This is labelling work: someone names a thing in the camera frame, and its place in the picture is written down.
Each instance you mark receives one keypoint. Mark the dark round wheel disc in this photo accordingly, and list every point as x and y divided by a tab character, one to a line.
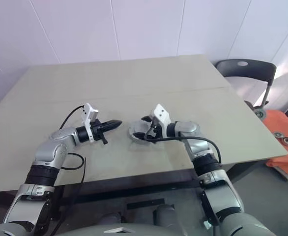
134	140

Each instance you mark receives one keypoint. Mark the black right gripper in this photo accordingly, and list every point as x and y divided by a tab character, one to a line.
158	132

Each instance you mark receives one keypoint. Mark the black table frame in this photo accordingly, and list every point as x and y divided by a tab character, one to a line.
134	191

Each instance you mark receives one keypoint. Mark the dark grey rounded shape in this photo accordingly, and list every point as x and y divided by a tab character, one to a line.
164	215

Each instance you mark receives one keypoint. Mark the grey robot torso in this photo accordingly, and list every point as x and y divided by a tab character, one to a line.
134	230

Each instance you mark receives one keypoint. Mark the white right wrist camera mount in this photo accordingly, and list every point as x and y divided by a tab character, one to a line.
161	113

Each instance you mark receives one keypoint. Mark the orange cloth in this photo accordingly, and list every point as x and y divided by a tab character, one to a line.
279	123

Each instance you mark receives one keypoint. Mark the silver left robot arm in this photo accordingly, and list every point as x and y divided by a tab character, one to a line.
50	150

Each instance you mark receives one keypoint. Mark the grey caster wheel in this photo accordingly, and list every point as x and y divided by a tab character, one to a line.
260	113

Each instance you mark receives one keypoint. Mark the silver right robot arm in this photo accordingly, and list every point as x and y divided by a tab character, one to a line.
220	191

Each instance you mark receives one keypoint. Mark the black plastic chair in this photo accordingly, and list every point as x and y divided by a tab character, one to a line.
247	70

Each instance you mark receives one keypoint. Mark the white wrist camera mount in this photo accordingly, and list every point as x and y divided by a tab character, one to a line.
161	113
87	111

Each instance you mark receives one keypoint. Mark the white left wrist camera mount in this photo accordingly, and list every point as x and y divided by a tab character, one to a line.
87	111

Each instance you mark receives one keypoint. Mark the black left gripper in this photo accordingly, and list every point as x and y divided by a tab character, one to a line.
97	129

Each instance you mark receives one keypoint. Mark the flat black bar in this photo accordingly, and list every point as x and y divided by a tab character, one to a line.
145	204

